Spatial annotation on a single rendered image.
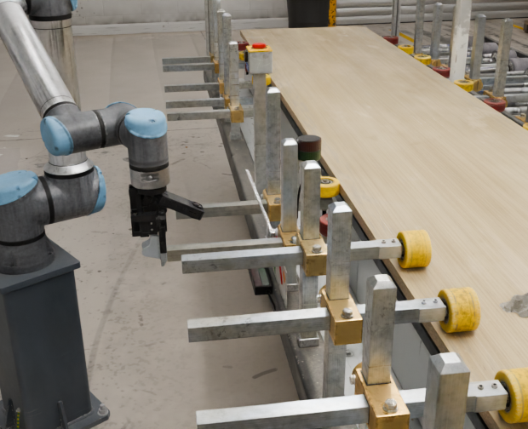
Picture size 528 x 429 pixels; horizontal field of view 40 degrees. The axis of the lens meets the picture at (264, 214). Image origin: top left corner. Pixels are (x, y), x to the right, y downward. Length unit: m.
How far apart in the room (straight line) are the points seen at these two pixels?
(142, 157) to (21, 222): 0.71
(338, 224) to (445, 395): 0.50
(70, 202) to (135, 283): 1.20
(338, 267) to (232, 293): 2.00
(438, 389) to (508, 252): 0.92
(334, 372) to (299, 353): 0.25
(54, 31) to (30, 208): 0.52
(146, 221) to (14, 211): 0.63
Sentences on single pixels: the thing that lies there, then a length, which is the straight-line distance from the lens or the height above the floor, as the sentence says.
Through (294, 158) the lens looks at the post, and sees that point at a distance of 1.75.
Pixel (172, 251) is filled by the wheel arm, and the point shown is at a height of 0.86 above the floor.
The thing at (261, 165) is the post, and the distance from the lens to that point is 2.29.
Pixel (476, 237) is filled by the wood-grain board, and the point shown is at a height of 0.90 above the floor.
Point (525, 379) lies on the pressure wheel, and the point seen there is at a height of 0.98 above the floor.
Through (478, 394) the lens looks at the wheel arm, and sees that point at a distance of 1.17.
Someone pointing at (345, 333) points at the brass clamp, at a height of 0.95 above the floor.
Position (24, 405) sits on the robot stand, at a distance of 2.51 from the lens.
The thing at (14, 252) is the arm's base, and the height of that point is 0.67.
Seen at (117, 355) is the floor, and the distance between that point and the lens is 2.94.
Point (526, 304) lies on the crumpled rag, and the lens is 1.52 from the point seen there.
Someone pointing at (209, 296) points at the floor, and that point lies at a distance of 3.26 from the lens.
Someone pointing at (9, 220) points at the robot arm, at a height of 0.77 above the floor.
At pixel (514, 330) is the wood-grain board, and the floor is 0.90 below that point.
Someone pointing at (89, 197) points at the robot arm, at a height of 0.79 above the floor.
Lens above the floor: 1.65
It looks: 24 degrees down
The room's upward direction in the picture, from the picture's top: 1 degrees counter-clockwise
